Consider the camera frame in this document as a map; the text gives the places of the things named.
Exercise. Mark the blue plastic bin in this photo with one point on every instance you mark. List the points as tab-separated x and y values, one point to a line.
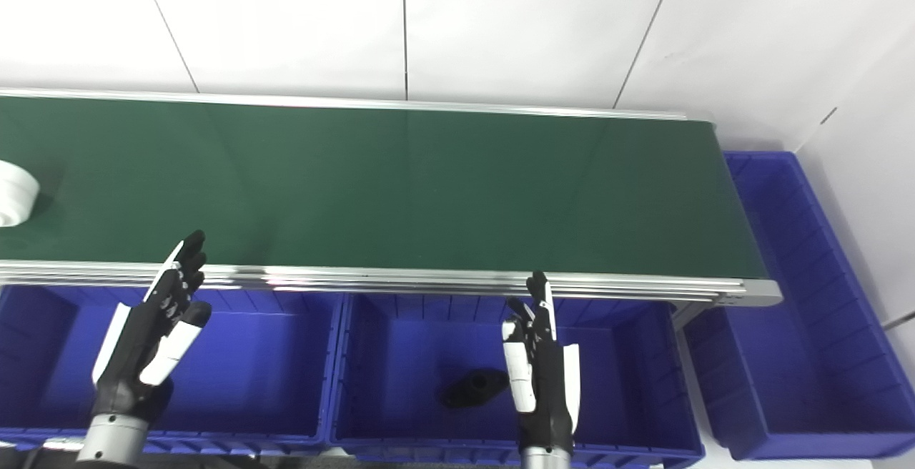
414	340
822	354
250	369

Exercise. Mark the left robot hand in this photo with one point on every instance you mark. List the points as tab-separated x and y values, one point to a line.
139	354

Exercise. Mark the white cylindrical plastic part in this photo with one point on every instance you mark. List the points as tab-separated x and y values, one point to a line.
14	194

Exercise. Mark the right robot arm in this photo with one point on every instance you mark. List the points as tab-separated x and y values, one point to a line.
545	459

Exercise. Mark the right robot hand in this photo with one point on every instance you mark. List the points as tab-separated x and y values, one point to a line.
547	390

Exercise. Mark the green conveyor belt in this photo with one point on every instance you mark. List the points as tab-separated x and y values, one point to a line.
429	190

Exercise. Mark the black plastic part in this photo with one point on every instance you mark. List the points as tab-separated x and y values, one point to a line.
473	387

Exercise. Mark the aluminium conveyor side rail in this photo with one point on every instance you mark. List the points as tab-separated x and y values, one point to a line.
357	103
400	279

